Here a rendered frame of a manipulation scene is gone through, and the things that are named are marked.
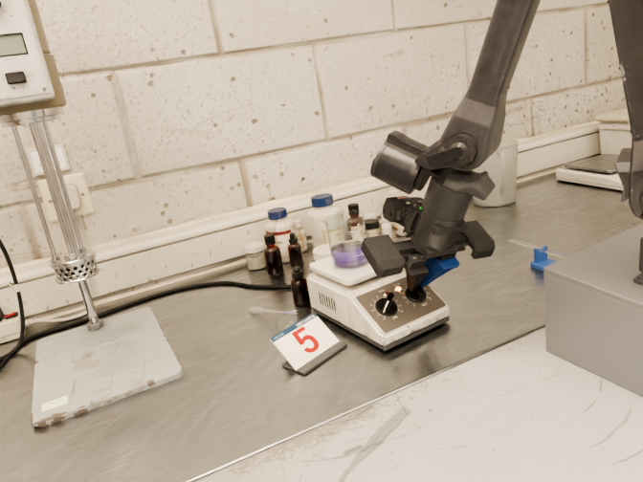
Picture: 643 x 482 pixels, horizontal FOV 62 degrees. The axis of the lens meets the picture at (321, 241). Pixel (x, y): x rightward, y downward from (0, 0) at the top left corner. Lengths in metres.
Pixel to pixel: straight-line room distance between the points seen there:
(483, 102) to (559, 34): 1.17
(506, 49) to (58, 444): 0.69
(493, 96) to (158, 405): 0.56
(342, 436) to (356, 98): 0.91
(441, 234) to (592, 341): 0.21
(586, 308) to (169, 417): 0.52
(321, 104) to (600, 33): 0.96
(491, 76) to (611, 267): 0.26
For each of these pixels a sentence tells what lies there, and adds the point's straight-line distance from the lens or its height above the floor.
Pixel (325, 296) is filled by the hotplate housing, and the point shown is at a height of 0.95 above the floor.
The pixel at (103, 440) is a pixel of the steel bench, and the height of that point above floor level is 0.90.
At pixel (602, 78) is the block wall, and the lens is 1.95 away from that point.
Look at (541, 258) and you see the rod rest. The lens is 1.02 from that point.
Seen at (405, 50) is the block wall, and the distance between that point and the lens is 1.44.
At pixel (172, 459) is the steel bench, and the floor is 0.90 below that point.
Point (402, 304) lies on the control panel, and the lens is 0.80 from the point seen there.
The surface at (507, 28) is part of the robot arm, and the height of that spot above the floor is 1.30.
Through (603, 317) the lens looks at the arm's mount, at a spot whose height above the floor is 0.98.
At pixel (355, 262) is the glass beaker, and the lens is 0.82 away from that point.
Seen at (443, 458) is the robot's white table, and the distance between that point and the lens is 0.59.
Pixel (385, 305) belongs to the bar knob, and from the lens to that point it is 0.76.
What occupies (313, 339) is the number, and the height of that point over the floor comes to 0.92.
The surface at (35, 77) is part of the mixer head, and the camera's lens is 0.80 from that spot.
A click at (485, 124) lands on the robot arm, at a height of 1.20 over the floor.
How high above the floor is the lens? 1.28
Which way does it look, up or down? 17 degrees down
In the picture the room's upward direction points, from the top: 9 degrees counter-clockwise
